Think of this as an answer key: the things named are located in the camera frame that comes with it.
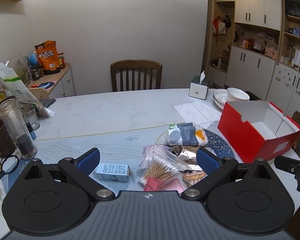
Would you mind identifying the patterned tissue pack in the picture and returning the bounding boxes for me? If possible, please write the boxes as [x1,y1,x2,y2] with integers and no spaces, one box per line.
[165,122,209,146]

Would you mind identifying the small blue bottle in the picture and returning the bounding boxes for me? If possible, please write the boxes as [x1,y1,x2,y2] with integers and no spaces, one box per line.
[26,122,37,140]

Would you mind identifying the white paper napkin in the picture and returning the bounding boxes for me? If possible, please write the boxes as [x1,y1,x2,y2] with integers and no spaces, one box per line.
[175,101,221,129]

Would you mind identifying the pink binder clip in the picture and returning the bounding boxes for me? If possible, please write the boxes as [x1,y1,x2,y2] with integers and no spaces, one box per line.
[143,177,164,192]

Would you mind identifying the white bowl gold rim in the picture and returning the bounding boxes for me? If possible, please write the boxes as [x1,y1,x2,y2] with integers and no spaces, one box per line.
[227,87,250,101]

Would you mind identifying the small light blue carton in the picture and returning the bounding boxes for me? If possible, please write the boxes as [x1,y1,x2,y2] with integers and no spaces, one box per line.
[94,163,130,183]

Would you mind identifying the tall clear glass bottle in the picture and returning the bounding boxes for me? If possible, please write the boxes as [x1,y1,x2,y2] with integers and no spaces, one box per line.
[0,96,37,160]

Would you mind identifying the small glass cup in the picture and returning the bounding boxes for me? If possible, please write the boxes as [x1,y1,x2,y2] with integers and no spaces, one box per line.
[22,104,40,131]

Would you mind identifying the dark wooden chair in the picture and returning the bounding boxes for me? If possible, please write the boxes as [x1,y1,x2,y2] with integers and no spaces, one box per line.
[110,59,163,92]

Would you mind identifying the orange snack bag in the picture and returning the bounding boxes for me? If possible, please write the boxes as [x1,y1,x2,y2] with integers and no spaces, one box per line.
[35,40,60,75]

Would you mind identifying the pink ridged plastic tray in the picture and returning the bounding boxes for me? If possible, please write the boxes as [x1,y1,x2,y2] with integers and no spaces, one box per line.
[162,178,184,194]

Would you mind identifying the white side cabinet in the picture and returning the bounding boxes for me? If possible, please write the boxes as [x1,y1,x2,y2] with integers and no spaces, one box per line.
[27,63,75,99]

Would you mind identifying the green white tissue box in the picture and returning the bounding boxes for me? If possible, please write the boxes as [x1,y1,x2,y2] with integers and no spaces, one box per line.
[189,71,210,100]

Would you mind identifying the white wall cabinets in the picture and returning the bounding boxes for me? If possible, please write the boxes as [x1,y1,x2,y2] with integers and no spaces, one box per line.
[204,0,300,116]

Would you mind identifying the gold foil snack packet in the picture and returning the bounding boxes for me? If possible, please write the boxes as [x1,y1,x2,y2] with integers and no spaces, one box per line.
[171,146,199,165]

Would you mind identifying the white green plastic bag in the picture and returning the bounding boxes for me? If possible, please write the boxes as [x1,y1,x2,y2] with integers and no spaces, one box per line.
[0,62,55,118]

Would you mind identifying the red cardboard box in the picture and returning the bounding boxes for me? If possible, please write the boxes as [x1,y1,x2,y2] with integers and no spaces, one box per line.
[218,100,300,163]

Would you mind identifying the brown mug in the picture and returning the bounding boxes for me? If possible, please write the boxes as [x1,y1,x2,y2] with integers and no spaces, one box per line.
[0,120,15,158]

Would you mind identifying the cartoon face plush charm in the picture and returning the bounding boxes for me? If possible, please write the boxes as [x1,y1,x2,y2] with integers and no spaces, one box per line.
[183,171,207,187]

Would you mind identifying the cotton swab bag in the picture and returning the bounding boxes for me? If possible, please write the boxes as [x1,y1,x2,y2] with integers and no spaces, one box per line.
[138,149,202,185]

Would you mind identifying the red lidded jar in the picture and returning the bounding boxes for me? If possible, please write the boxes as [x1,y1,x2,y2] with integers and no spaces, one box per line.
[58,53,65,69]

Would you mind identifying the stacked white plates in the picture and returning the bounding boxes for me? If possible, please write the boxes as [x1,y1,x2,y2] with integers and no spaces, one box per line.
[213,88,229,110]

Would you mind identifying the black scissors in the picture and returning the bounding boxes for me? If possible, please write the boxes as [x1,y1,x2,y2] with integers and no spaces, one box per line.
[0,155,19,180]

